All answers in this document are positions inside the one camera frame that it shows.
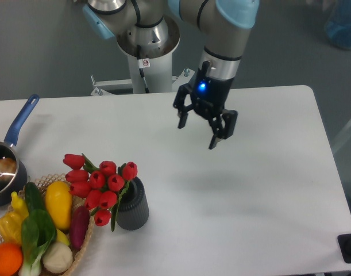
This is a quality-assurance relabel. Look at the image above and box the blue handled saucepan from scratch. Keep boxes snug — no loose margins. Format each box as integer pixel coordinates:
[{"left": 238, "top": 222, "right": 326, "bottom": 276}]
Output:
[{"left": 0, "top": 94, "right": 40, "bottom": 206}]

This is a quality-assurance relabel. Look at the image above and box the dark grey ribbed vase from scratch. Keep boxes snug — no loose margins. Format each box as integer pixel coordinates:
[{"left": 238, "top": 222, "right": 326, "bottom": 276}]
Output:
[{"left": 116, "top": 177, "right": 149, "bottom": 231}]

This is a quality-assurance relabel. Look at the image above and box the purple eggplant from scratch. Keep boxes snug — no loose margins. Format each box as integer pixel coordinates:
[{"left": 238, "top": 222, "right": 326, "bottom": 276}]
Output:
[{"left": 69, "top": 206, "right": 90, "bottom": 250}]

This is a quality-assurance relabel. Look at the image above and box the yellow bell pepper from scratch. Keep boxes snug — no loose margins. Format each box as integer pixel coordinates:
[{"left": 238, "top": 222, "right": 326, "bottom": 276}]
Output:
[{"left": 0, "top": 211, "right": 24, "bottom": 246}]

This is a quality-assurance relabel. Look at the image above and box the round brown bread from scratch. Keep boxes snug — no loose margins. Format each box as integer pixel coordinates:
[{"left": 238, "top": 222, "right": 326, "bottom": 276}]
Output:
[{"left": 0, "top": 158, "right": 17, "bottom": 182}]

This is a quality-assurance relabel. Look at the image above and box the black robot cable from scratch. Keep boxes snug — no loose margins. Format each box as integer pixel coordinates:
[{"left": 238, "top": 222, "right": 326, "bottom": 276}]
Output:
[{"left": 136, "top": 44, "right": 151, "bottom": 94}]

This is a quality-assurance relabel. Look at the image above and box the green bok choy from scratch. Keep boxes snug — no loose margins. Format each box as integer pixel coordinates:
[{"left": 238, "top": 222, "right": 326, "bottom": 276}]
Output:
[{"left": 18, "top": 209, "right": 56, "bottom": 275}]

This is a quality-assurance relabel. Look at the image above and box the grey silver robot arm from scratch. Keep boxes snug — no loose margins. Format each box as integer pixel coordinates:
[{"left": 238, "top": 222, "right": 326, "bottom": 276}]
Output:
[{"left": 83, "top": 1, "right": 259, "bottom": 148}]

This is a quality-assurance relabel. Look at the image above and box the red tulip bouquet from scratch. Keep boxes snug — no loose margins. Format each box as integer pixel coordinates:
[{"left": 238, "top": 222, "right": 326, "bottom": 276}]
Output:
[{"left": 63, "top": 154, "right": 138, "bottom": 231}]

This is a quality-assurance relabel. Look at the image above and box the dark green cucumber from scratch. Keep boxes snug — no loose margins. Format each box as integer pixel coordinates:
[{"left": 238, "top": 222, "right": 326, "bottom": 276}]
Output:
[{"left": 24, "top": 182, "right": 46, "bottom": 213}]

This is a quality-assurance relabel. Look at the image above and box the black device at table edge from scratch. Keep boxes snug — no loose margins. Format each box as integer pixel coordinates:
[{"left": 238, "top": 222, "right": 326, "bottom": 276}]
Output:
[{"left": 337, "top": 233, "right": 351, "bottom": 263}]

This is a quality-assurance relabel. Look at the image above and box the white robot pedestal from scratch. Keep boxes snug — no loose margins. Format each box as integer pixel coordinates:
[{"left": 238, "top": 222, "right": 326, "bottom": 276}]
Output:
[{"left": 91, "top": 53, "right": 195, "bottom": 96}]

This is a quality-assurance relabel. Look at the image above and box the orange fruit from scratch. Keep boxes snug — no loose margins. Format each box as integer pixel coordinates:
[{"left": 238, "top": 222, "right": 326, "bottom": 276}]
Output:
[{"left": 0, "top": 243, "right": 23, "bottom": 276}]

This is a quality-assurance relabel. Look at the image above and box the yellow squash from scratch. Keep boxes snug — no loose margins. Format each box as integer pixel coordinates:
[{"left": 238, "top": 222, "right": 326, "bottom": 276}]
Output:
[{"left": 45, "top": 181, "right": 72, "bottom": 231}]

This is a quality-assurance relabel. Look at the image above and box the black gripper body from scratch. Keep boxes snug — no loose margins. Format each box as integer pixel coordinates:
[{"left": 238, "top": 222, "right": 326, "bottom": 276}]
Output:
[{"left": 190, "top": 60, "right": 235, "bottom": 119}]

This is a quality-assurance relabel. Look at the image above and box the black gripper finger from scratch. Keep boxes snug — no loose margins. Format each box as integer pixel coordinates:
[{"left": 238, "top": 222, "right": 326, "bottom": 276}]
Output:
[
  {"left": 207, "top": 109, "right": 238, "bottom": 150},
  {"left": 173, "top": 83, "right": 193, "bottom": 129}
]

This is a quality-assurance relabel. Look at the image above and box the beige garlic bulb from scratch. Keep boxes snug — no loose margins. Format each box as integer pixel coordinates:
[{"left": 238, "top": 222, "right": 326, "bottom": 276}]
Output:
[{"left": 43, "top": 242, "right": 73, "bottom": 274}]

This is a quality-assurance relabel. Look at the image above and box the blue translucent container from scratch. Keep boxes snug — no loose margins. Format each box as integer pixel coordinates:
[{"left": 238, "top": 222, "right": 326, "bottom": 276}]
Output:
[{"left": 324, "top": 0, "right": 351, "bottom": 50}]

